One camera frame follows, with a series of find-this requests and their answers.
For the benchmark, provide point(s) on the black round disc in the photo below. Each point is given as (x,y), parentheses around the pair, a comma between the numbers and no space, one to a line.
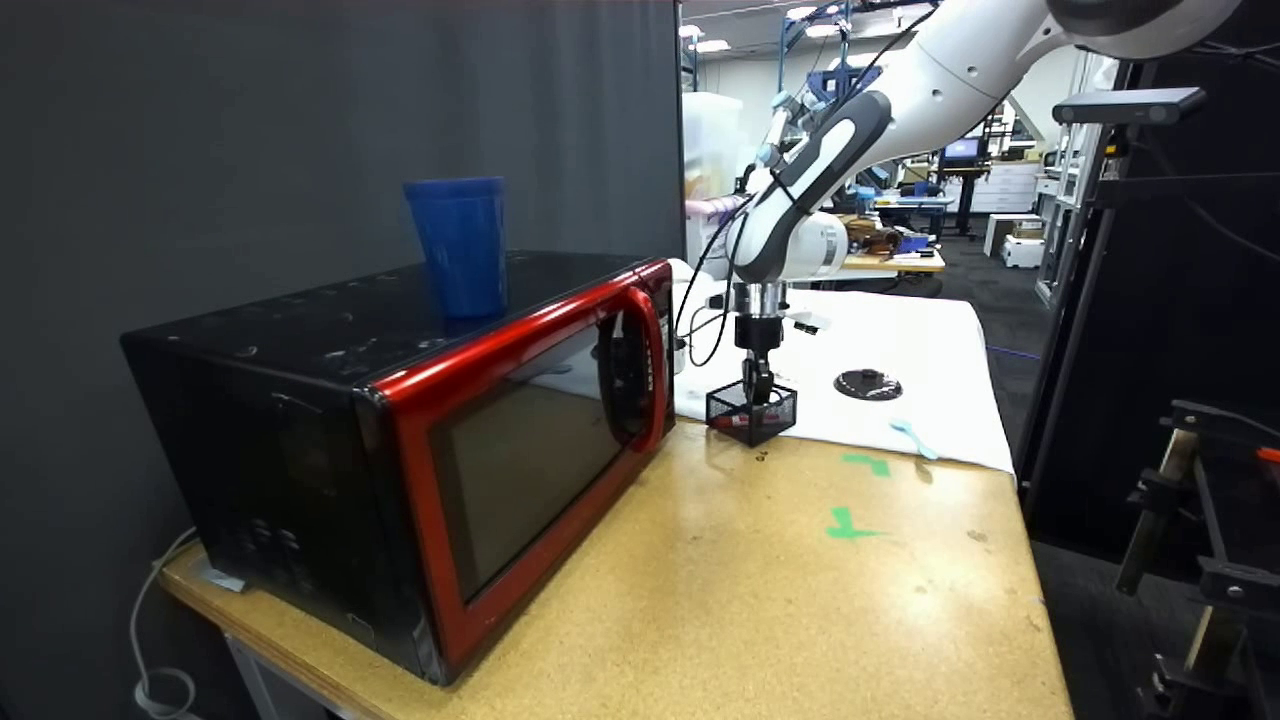
(870,387)

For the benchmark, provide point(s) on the background wooden work table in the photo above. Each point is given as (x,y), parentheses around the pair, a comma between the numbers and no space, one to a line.
(895,264)

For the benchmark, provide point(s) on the green tape cross mark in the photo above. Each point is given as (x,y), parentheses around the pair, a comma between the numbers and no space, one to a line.
(845,524)

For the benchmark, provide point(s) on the blue plastic cup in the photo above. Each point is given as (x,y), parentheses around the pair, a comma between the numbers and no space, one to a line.
(460,247)

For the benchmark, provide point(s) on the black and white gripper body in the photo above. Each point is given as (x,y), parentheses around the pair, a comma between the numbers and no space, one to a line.
(757,320)

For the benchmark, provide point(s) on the grey bar camera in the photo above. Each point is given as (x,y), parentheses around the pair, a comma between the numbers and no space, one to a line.
(1124,105)

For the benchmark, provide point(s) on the green tape strip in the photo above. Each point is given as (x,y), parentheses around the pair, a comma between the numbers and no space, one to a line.
(867,467)

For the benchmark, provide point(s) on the black panel stand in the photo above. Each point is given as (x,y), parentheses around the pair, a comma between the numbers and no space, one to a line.
(1172,333)

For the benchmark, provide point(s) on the red and black microwave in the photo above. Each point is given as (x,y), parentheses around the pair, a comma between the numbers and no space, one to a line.
(335,427)

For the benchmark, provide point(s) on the white cloth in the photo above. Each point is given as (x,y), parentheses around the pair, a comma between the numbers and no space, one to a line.
(883,333)

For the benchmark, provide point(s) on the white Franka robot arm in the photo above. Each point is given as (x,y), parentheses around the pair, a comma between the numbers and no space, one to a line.
(961,63)

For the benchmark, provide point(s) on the black tripod clamp rig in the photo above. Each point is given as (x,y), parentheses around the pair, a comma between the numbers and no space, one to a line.
(1200,563)

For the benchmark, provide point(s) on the red marker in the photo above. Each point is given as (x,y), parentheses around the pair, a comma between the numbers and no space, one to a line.
(724,420)

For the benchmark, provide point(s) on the white background box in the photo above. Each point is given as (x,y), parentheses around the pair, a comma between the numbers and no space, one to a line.
(1026,250)

